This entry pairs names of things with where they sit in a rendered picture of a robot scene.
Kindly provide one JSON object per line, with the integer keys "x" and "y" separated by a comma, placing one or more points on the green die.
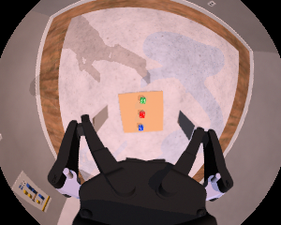
{"x": 142, "y": 100}

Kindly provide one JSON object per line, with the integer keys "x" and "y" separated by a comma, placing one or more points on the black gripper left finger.
{"x": 64, "y": 174}

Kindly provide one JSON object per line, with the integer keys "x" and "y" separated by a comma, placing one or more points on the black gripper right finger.
{"x": 217, "y": 180}

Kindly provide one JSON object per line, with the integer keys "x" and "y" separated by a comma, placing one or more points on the orange flat mat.
{"x": 130, "y": 107}

